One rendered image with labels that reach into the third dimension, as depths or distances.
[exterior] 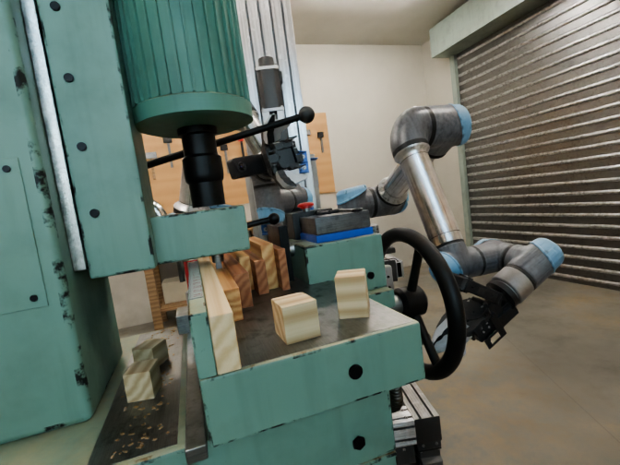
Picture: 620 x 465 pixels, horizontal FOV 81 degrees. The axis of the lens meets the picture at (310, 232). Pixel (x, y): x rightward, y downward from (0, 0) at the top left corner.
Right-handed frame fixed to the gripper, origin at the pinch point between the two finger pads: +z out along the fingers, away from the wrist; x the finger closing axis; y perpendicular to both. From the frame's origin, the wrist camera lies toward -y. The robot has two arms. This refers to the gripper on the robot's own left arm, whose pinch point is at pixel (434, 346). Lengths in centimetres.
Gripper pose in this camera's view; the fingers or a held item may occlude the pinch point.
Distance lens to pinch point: 83.4
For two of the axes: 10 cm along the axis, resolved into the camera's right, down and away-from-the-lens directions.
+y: 5.5, 7.8, 2.9
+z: -7.8, 6.1, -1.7
